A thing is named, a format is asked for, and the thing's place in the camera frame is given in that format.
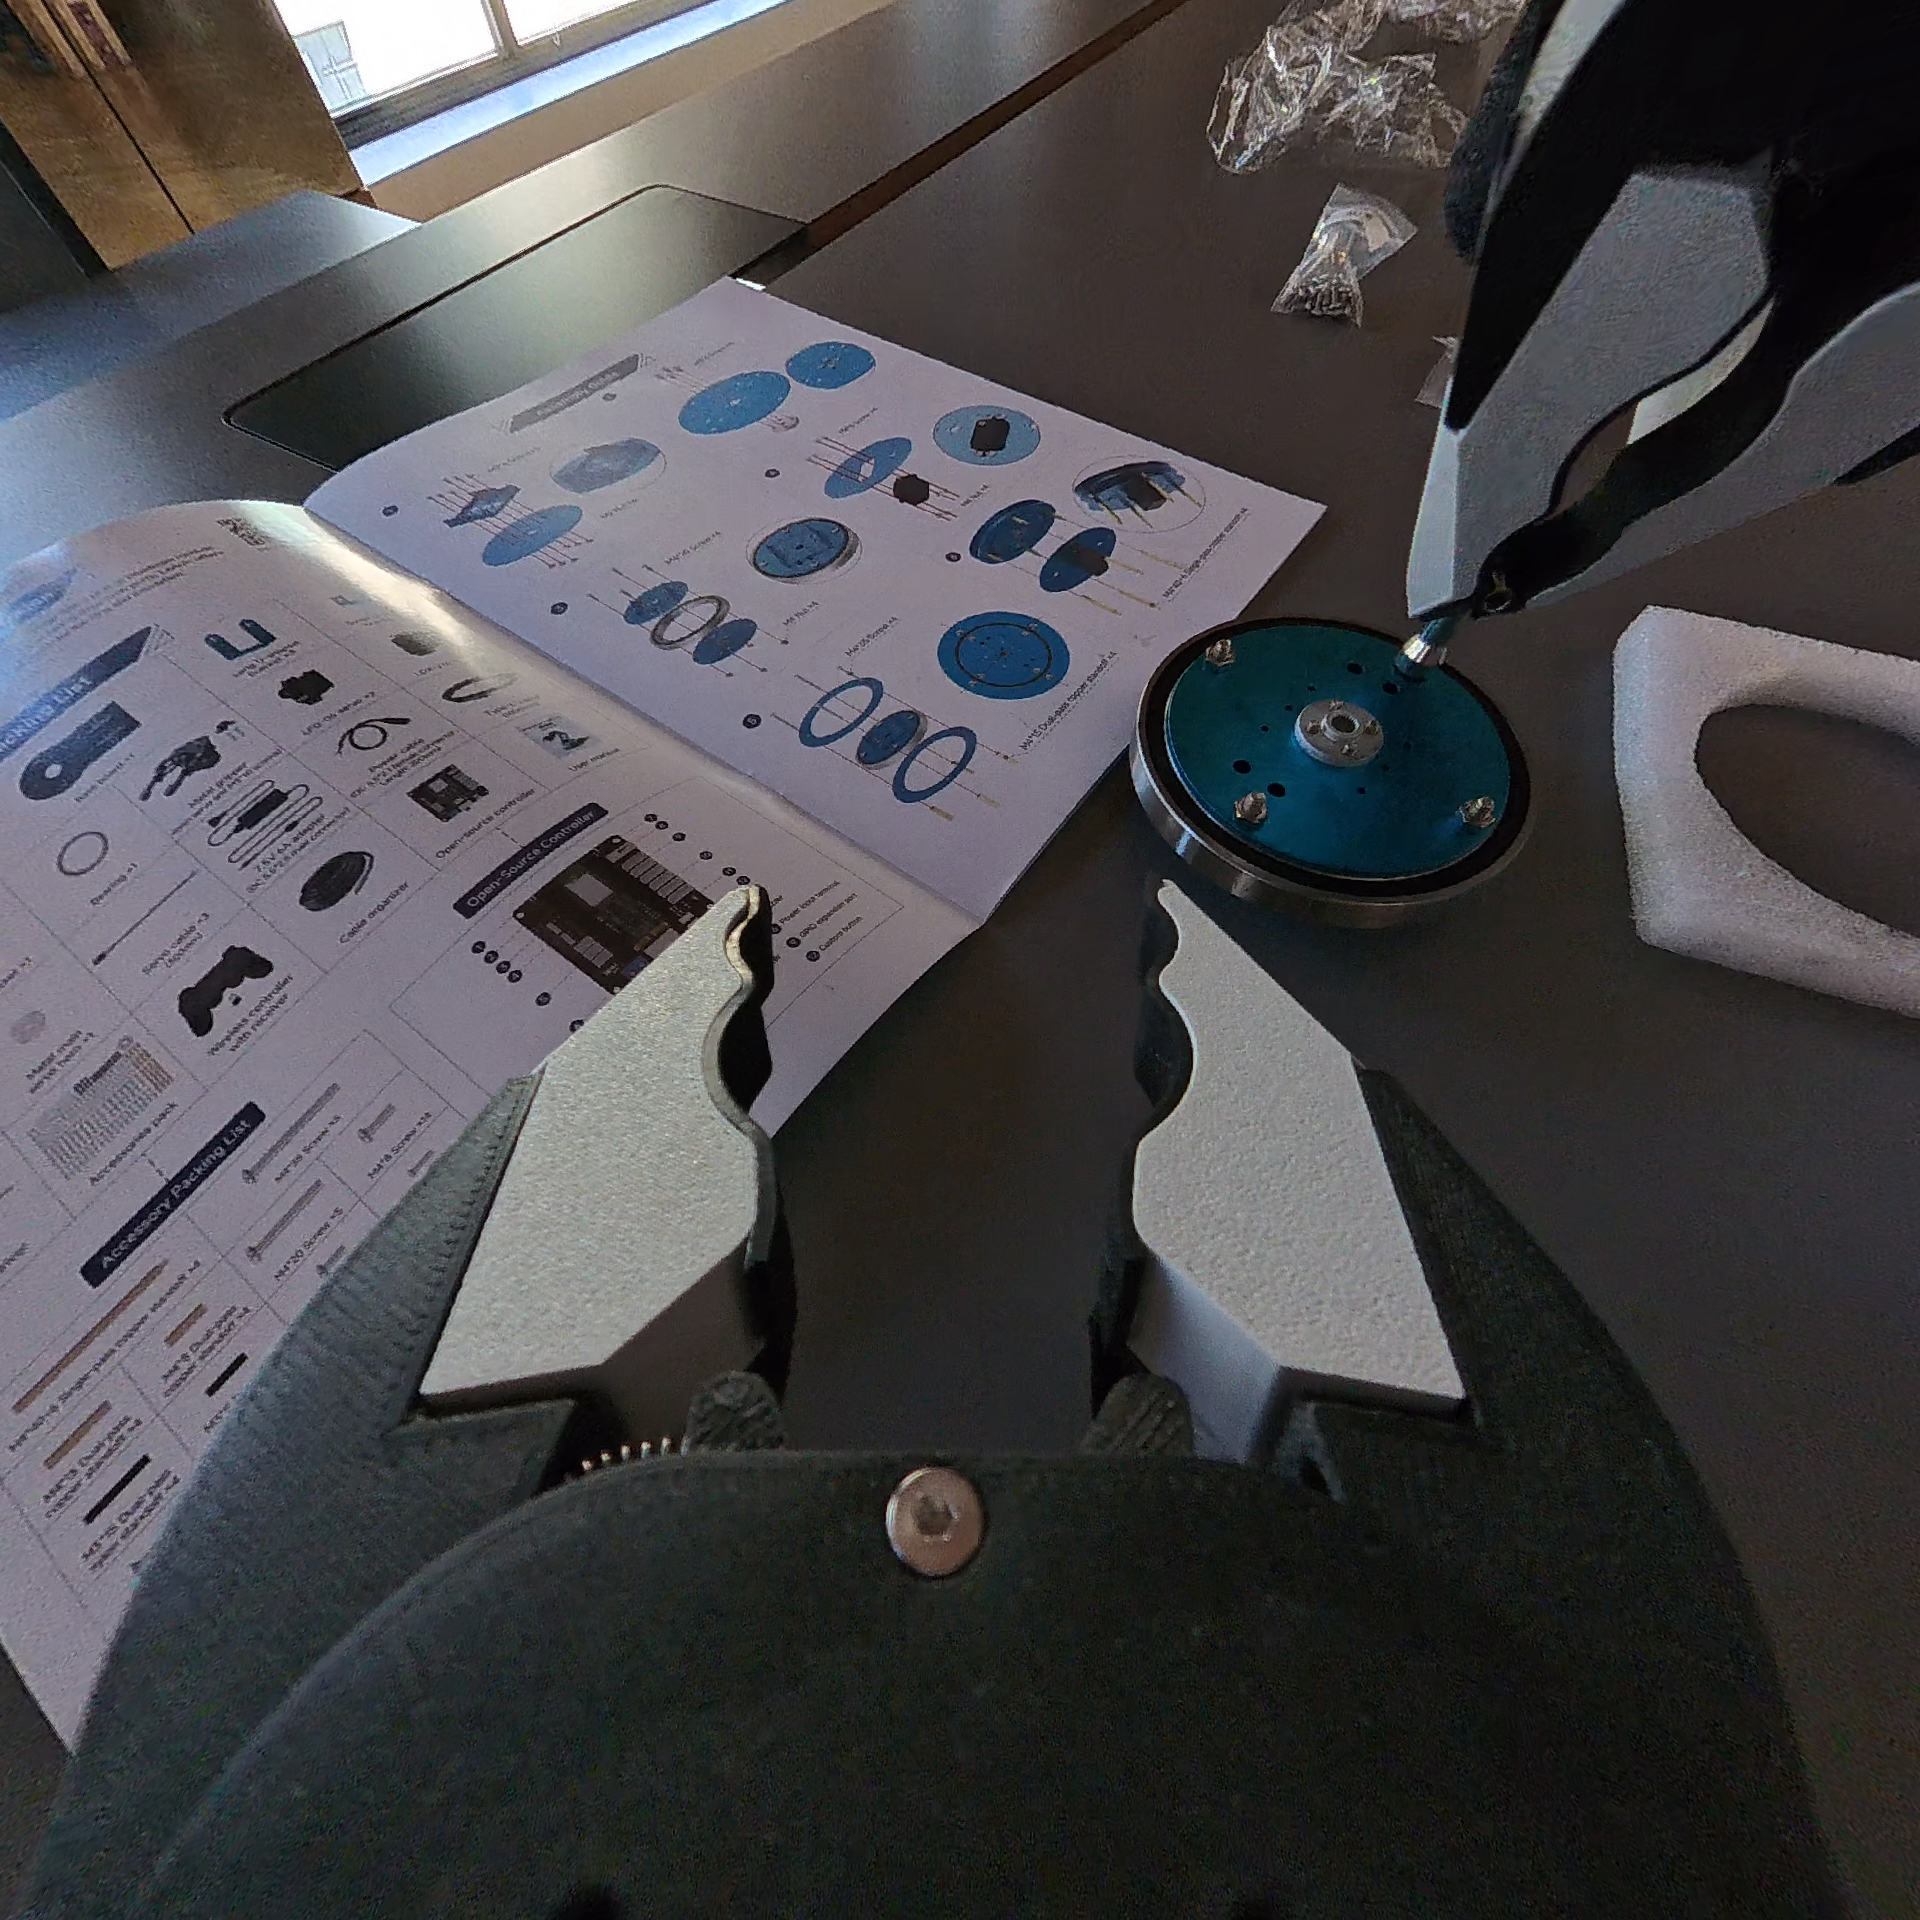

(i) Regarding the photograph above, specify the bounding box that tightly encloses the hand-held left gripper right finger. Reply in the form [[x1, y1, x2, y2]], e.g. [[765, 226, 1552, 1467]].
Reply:
[[1101, 882, 1465, 1460]]

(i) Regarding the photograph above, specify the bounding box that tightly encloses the open instruction booklet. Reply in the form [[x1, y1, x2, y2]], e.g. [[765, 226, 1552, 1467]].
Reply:
[[0, 274, 1329, 1751]]

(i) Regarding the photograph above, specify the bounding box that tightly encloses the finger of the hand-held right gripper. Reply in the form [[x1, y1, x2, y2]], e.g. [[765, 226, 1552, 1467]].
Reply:
[[1474, 289, 1920, 614], [1410, 162, 1787, 621]]

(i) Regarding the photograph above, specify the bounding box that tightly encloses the crumpled clear plastic bag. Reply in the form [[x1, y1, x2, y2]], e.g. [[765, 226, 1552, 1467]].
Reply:
[[1205, 0, 1523, 175]]

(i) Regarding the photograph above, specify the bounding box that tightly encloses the wooden cabinet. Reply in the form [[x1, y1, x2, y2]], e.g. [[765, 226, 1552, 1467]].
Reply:
[[0, 0, 378, 272]]

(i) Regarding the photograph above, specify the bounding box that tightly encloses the blue round metal turntable disc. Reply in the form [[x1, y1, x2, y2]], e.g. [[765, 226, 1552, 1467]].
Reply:
[[1128, 614, 1531, 902]]

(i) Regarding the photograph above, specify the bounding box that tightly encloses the white foam packing frame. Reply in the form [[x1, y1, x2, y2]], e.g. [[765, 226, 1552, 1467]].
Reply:
[[1611, 605, 1920, 1023]]

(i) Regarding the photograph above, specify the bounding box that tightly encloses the bright window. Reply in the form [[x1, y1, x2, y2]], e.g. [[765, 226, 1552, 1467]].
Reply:
[[275, 0, 797, 130]]

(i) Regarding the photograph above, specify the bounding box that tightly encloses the small silver standoff screw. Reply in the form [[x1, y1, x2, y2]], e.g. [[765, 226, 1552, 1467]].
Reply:
[[1394, 576, 1510, 670]]

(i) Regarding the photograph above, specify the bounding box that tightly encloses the adjoining black desk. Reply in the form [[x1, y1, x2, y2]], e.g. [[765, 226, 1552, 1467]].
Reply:
[[0, 0, 1188, 499]]

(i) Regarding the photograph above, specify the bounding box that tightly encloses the clear bag of screws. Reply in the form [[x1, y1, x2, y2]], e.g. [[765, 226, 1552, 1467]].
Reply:
[[1271, 182, 1419, 325]]

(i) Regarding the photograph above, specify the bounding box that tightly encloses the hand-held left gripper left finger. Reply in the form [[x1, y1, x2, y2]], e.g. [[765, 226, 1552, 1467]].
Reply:
[[422, 884, 790, 1412]]

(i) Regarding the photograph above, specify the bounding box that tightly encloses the black desk cable cover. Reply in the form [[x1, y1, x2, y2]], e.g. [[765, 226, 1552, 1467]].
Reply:
[[221, 185, 812, 470]]

